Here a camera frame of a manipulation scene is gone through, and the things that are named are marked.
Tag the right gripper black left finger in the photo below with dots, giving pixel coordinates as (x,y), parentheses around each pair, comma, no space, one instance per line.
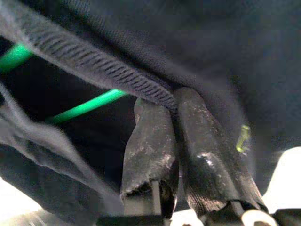
(150,146)

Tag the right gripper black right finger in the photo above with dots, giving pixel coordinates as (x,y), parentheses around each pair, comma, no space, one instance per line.
(207,160)

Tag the green plastic hanger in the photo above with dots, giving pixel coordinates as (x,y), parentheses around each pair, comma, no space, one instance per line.
(94,103)

